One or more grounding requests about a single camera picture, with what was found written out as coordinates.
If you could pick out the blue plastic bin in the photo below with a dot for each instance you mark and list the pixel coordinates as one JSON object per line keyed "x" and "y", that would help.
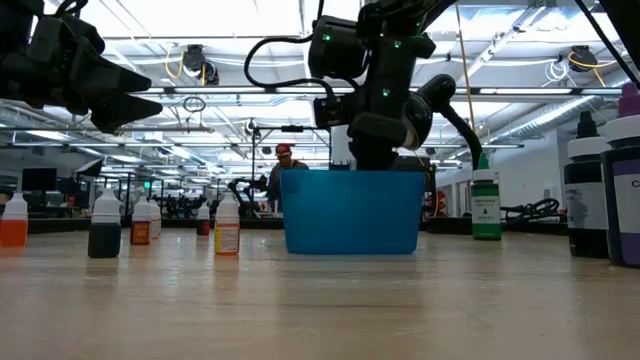
{"x": 350, "y": 215}

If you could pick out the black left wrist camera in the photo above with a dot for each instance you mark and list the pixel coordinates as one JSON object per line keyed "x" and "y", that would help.
{"x": 50, "y": 35}

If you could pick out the large black food coloring bottle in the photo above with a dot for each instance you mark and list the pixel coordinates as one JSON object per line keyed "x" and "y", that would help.
{"x": 585, "y": 200}

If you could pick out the small brown-label dropper bottle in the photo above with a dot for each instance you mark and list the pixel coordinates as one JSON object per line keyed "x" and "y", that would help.
{"x": 140, "y": 232}

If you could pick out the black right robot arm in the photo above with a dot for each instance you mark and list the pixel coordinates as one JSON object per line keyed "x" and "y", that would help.
{"x": 335, "y": 47}

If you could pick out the large purple food coloring bottle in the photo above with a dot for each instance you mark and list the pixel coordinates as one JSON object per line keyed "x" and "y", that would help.
{"x": 625, "y": 210}

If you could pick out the black monitor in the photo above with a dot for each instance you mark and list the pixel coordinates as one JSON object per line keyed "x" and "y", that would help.
{"x": 39, "y": 180}

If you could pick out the person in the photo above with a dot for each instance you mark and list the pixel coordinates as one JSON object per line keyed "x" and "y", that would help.
{"x": 274, "y": 190}

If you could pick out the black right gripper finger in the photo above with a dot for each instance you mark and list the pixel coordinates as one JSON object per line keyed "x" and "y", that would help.
{"x": 386, "y": 157}
{"x": 362, "y": 155}

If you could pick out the black gooseneck desk lamp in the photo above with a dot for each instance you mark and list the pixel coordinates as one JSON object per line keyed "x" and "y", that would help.
{"x": 440, "y": 92}

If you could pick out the small pale dropper bottle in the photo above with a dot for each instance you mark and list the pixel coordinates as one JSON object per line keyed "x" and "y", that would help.
{"x": 156, "y": 225}

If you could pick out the small dark green dropper bottle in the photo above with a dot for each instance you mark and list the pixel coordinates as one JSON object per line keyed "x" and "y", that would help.
{"x": 105, "y": 240}

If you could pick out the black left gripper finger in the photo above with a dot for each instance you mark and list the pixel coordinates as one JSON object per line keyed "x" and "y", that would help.
{"x": 105, "y": 75}
{"x": 125, "y": 110}

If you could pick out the small yellow-label dropper bottle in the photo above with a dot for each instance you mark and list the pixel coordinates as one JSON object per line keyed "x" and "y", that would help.
{"x": 227, "y": 237}

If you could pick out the black studio softbox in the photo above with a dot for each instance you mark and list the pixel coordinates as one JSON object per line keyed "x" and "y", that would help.
{"x": 91, "y": 168}

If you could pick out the small dark red dropper bottle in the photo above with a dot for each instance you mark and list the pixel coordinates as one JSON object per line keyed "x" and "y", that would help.
{"x": 203, "y": 227}

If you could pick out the large green food coloring bottle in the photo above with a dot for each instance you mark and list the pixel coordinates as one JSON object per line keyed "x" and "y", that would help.
{"x": 486, "y": 210}

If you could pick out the black background robot arm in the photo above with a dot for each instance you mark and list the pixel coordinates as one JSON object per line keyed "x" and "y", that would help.
{"x": 247, "y": 192}

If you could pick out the black aluminium rig frame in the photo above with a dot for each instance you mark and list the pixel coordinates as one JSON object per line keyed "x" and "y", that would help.
{"x": 170, "y": 225}

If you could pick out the black camera stand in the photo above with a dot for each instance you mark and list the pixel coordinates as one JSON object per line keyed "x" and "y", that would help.
{"x": 292, "y": 128}

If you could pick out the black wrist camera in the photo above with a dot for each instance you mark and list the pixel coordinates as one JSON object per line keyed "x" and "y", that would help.
{"x": 50, "y": 35}
{"x": 330, "y": 112}

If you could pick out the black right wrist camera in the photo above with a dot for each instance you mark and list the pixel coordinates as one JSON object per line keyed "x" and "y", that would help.
{"x": 330, "y": 112}

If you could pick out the small orange dropper bottle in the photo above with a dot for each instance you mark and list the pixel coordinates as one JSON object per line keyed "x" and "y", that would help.
{"x": 14, "y": 232}

